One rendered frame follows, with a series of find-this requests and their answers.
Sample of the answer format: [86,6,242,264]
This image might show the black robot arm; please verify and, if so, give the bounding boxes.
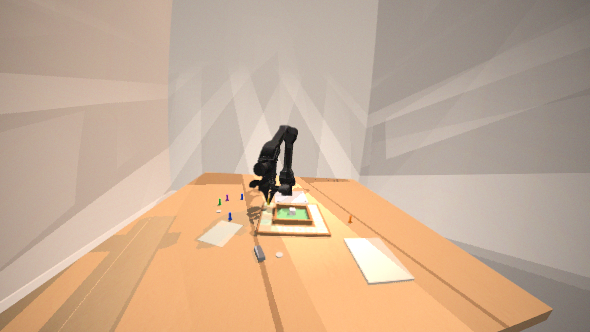
[253,125,298,196]

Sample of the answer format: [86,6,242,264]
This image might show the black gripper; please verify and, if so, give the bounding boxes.
[249,173,290,204]

